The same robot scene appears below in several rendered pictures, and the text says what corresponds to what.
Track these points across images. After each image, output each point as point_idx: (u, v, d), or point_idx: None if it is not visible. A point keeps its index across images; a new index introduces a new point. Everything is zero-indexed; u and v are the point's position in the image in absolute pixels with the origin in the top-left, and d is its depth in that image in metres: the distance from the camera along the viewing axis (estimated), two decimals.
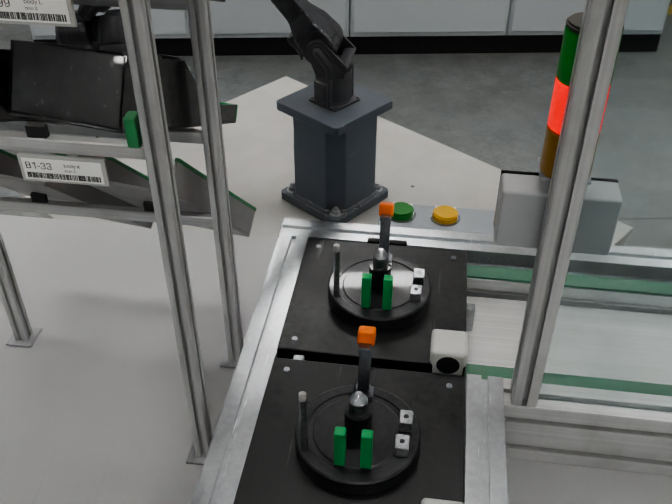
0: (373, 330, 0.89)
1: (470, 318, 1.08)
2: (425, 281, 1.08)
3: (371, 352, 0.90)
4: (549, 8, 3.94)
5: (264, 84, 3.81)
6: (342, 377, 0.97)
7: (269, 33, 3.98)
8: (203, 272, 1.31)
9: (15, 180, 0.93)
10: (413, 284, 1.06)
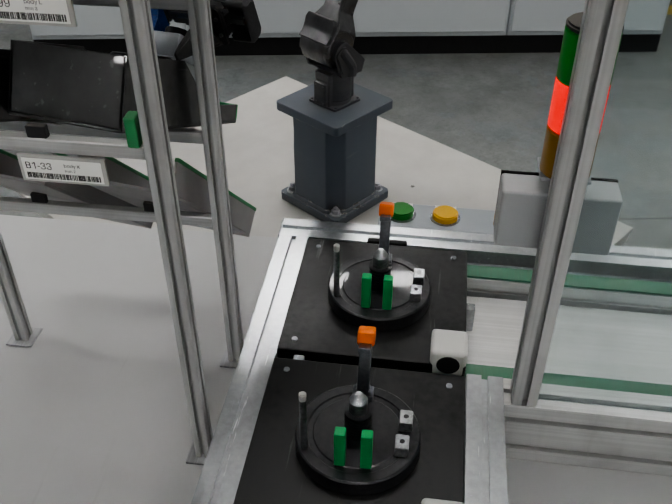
0: (373, 330, 0.89)
1: (470, 318, 1.08)
2: (425, 281, 1.08)
3: (371, 352, 0.90)
4: (549, 8, 3.94)
5: (264, 84, 3.81)
6: (342, 377, 0.97)
7: (269, 33, 3.98)
8: (203, 272, 1.31)
9: (15, 180, 0.93)
10: (413, 284, 1.06)
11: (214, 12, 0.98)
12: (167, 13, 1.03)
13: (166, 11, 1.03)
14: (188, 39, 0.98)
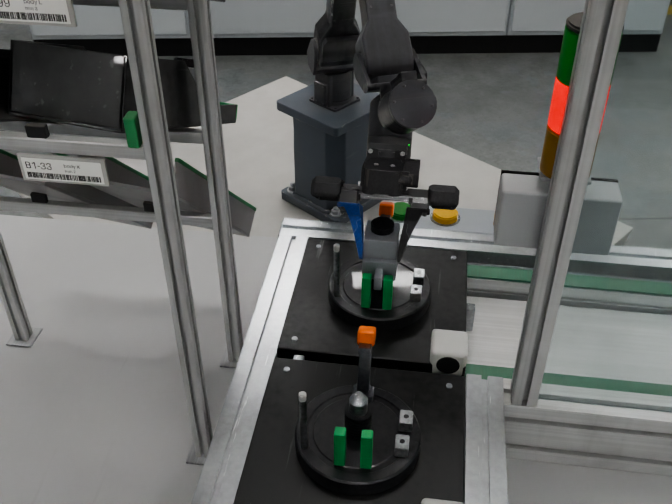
0: (373, 330, 0.89)
1: (470, 318, 1.08)
2: (425, 281, 1.08)
3: (371, 352, 0.90)
4: (549, 8, 3.94)
5: (264, 84, 3.81)
6: (342, 377, 0.97)
7: (269, 33, 3.98)
8: (203, 272, 1.31)
9: (15, 180, 0.93)
10: (413, 284, 1.06)
11: (425, 212, 0.99)
12: (360, 199, 1.02)
13: (360, 199, 1.01)
14: (406, 243, 1.00)
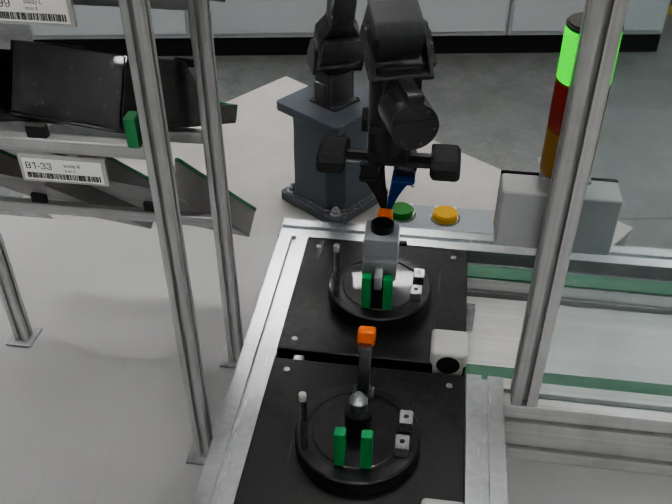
0: (373, 330, 0.89)
1: (470, 318, 1.08)
2: (425, 281, 1.08)
3: (371, 352, 0.90)
4: (549, 8, 3.94)
5: (264, 84, 3.81)
6: (342, 377, 0.97)
7: (269, 33, 3.98)
8: (203, 272, 1.31)
9: (15, 180, 0.93)
10: (413, 284, 1.06)
11: None
12: None
13: None
14: None
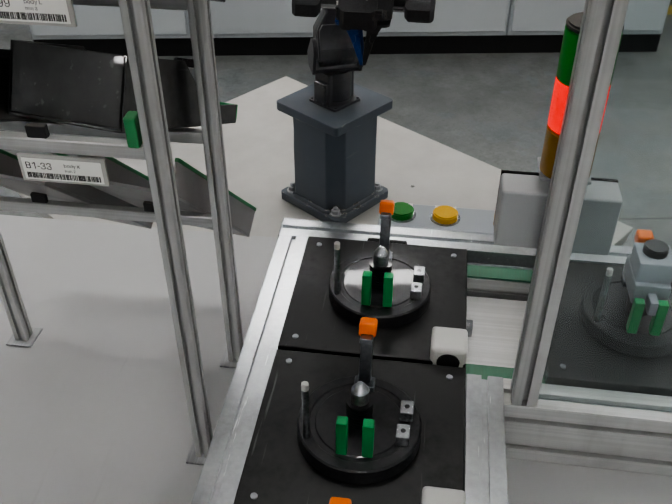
0: (392, 202, 1.09)
1: (468, 334, 1.10)
2: None
3: (390, 220, 1.10)
4: (549, 8, 3.94)
5: (264, 84, 3.81)
6: (365, 249, 1.17)
7: (269, 33, 3.98)
8: (203, 272, 1.31)
9: (15, 180, 0.93)
10: None
11: (385, 26, 1.04)
12: None
13: None
14: (370, 51, 1.08)
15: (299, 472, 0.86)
